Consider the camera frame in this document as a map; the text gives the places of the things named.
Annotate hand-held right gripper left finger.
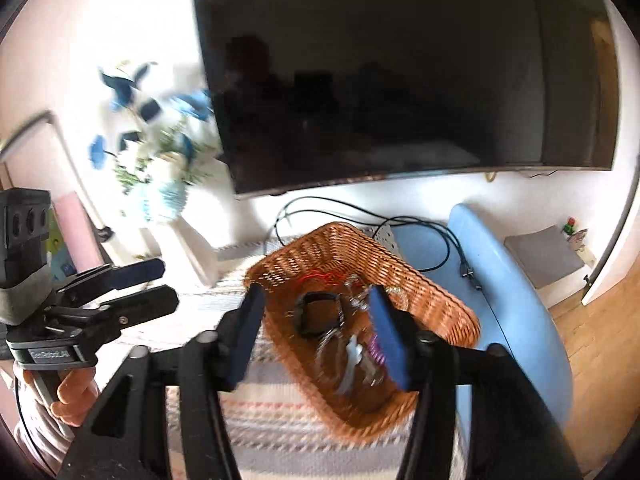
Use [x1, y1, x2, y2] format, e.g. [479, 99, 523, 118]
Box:
[60, 284, 267, 480]

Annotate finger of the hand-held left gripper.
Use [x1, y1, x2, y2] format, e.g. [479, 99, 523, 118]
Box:
[47, 285, 180, 333]
[55, 258, 166, 293]

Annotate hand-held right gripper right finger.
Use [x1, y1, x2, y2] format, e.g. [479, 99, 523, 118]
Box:
[367, 285, 583, 480]

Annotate purple spiral hair tie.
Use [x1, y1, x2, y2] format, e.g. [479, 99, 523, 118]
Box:
[367, 335, 388, 366]

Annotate white hair clip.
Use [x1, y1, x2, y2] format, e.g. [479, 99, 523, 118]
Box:
[342, 335, 378, 393]

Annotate brown wicker basket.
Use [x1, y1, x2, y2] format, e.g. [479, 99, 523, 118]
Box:
[243, 221, 482, 447]

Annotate silver chain bracelet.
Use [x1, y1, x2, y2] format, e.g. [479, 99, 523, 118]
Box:
[345, 280, 373, 311]

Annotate clear bead bracelet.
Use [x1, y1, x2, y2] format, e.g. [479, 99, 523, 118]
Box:
[315, 327, 351, 376]

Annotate red string bracelet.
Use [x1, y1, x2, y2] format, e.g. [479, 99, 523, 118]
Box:
[300, 269, 346, 286]

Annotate person's left forearm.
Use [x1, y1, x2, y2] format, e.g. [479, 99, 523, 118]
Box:
[12, 400, 76, 466]

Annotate person's left hand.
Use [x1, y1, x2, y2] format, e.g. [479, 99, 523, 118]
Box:
[50, 365, 99, 427]

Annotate colourful picture book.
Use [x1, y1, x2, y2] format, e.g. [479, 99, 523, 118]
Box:
[47, 210, 76, 281]

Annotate black wrist band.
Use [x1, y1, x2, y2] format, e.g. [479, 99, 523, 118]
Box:
[294, 290, 347, 338]

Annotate white ribbed ceramic vase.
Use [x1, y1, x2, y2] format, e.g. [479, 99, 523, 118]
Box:
[140, 217, 221, 288]

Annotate white power strip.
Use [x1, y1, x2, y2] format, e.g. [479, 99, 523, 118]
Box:
[360, 225, 403, 256]

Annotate blue and white flowers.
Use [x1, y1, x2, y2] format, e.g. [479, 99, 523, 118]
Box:
[89, 60, 223, 223]

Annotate light blue rounded table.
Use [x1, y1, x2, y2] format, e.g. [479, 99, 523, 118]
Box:
[390, 203, 573, 480]

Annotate striped woven mat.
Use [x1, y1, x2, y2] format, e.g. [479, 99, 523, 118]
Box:
[112, 255, 466, 480]

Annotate grey cushion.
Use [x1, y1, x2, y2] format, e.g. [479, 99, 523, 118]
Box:
[502, 225, 586, 291]

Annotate small red green ornament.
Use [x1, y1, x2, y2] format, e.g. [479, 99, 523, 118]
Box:
[562, 217, 591, 251]

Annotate white door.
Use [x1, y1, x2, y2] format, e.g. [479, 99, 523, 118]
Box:
[580, 150, 640, 306]

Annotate black television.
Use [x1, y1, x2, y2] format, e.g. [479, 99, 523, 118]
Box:
[189, 0, 621, 197]

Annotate black cable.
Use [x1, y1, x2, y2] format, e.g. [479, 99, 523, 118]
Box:
[274, 197, 483, 291]

